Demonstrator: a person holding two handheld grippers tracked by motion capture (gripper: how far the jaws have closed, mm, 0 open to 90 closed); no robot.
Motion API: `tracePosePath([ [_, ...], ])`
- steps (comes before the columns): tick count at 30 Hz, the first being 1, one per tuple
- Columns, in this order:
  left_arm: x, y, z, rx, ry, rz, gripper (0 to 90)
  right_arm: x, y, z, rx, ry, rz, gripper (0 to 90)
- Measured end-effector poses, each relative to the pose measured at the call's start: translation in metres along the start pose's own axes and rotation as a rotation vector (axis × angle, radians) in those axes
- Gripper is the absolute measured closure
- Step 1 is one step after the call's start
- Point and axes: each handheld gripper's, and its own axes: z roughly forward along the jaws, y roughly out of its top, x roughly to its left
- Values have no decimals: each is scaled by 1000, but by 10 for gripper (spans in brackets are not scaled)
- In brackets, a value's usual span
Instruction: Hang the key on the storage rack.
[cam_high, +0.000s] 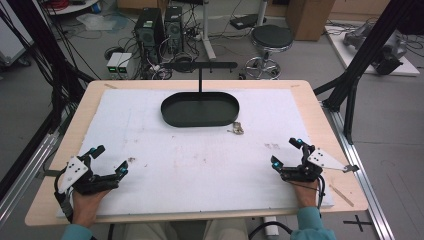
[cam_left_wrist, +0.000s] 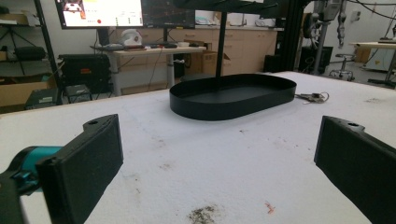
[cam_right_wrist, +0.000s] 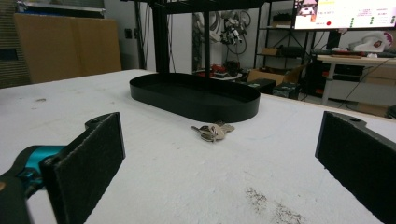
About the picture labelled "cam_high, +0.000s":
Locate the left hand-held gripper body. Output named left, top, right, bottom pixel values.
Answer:
left=57, top=153, right=121, bottom=196

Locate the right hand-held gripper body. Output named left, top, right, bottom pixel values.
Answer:
left=279, top=146, right=361, bottom=184

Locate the small bunch of keys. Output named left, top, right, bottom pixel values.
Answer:
left=227, top=121, right=245, bottom=136

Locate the black oval tray key rack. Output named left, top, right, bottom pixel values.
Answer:
left=160, top=60, right=240, bottom=128

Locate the person's right hand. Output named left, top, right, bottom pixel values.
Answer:
left=292, top=178, right=322, bottom=209

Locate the person's left hand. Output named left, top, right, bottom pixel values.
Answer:
left=71, top=188, right=111, bottom=229

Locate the light wooden table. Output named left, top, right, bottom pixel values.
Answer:
left=24, top=79, right=369, bottom=228

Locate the thin wooden stick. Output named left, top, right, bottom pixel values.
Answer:
left=329, top=183, right=355, bottom=208

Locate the white power strip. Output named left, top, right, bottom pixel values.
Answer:
left=263, top=216, right=279, bottom=238

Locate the white foam mat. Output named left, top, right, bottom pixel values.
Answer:
left=56, top=88, right=334, bottom=219

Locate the white box with green display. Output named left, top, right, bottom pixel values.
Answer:
left=106, top=52, right=124, bottom=76
left=117, top=52, right=134, bottom=75

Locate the white floor platform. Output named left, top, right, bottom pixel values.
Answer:
left=324, top=24, right=421, bottom=78

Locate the black round stool chrome base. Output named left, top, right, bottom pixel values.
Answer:
left=243, top=23, right=295, bottom=80

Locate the brown cardboard box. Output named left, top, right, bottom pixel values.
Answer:
left=284, top=0, right=336, bottom=42

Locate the clear plastic sheet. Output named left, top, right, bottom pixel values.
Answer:
left=76, top=13, right=129, bottom=33

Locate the grey machine on platform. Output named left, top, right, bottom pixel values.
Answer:
left=343, top=23, right=409, bottom=76

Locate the black computer tower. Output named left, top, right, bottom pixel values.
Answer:
left=134, top=7, right=165, bottom=64
left=163, top=4, right=185, bottom=54

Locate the black flat device on floor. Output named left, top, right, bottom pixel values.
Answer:
left=229, top=13, right=268, bottom=30

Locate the white panel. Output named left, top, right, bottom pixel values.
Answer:
left=0, top=6, right=34, bottom=68

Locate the round white table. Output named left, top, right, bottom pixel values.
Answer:
left=43, top=0, right=101, bottom=16

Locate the white desk leg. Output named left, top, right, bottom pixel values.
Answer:
left=199, top=0, right=218, bottom=62

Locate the right hand-held gripper black cable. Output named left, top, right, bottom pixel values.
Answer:
left=286, top=174, right=327, bottom=211

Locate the aluminium rail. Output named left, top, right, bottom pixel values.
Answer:
left=0, top=133, right=59, bottom=228
left=321, top=99, right=396, bottom=240

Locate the black floor cable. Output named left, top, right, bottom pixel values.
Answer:
left=248, top=220, right=294, bottom=240

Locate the black metal frame stand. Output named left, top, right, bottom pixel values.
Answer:
left=313, top=0, right=424, bottom=145

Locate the black metal frame with cables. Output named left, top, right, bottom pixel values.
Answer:
left=0, top=0, right=98, bottom=134

